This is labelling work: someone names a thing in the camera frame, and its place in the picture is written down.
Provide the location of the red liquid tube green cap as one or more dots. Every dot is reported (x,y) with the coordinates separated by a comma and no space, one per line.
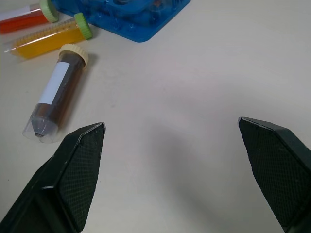
(22,23)

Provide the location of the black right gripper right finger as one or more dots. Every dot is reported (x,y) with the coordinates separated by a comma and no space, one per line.
(277,170)

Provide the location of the yellow liquid tube green cap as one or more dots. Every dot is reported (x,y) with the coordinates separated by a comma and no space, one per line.
(48,43)

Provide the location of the brown liquid tube cream cap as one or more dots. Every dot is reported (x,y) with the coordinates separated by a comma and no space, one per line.
(65,92)

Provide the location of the blue tube rack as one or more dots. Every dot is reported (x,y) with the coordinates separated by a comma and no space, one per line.
(145,26)

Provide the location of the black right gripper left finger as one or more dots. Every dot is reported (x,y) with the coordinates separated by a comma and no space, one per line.
(73,174)

